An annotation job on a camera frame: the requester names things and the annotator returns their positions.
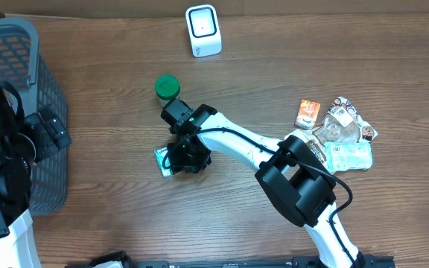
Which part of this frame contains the teal tissue pack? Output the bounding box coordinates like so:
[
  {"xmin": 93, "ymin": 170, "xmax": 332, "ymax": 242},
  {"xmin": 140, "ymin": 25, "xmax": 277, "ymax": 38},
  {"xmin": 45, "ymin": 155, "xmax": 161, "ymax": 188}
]
[{"xmin": 154, "ymin": 147, "xmax": 173, "ymax": 178}]

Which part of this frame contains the green lid jar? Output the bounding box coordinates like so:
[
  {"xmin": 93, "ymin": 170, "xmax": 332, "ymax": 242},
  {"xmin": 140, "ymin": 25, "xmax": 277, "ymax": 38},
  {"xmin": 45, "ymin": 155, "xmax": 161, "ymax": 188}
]
[{"xmin": 155, "ymin": 74, "xmax": 181, "ymax": 107}]

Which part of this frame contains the orange tissue pack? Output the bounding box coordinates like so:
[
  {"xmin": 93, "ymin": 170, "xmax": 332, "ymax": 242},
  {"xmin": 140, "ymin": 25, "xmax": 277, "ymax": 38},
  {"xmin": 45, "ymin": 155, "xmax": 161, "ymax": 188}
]
[{"xmin": 295, "ymin": 99, "xmax": 320, "ymax": 130}]

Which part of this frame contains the light teal wipes pack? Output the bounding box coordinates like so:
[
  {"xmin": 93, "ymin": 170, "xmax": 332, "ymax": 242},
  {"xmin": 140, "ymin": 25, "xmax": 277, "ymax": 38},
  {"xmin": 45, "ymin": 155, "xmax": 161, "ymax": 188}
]
[{"xmin": 325, "ymin": 142, "xmax": 373, "ymax": 173}]

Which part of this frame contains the brown snack pouch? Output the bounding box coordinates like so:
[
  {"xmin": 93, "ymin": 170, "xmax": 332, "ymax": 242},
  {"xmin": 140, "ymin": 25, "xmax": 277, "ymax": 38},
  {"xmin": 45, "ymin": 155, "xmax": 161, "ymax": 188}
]
[{"xmin": 290, "ymin": 96, "xmax": 378, "ymax": 170}]

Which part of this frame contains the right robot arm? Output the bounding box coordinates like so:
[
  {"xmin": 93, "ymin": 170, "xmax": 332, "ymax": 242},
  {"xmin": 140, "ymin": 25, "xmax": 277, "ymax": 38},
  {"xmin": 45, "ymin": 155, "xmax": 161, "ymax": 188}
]
[{"xmin": 161, "ymin": 99, "xmax": 365, "ymax": 267}]

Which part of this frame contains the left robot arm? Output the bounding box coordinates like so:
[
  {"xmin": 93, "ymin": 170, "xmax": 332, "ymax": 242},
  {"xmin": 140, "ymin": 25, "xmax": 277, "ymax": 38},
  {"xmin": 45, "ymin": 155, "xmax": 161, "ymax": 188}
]
[{"xmin": 0, "ymin": 80, "xmax": 72, "ymax": 267}]

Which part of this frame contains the white barcode scanner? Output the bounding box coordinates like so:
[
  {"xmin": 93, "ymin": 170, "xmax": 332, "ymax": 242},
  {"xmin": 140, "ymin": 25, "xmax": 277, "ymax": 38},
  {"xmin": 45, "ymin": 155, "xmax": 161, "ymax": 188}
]
[{"xmin": 185, "ymin": 4, "xmax": 222, "ymax": 57}]

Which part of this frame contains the grey plastic basket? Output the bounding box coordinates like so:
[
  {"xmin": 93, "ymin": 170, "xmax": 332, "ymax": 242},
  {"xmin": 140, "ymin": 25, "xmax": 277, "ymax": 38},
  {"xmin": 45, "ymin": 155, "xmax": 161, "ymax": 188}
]
[{"xmin": 0, "ymin": 18, "xmax": 68, "ymax": 215}]

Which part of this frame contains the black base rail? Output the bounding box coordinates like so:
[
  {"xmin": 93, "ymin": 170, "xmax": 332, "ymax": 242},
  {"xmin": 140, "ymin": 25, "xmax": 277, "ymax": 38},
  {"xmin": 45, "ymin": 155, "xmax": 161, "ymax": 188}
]
[{"xmin": 65, "ymin": 251, "xmax": 396, "ymax": 268}]

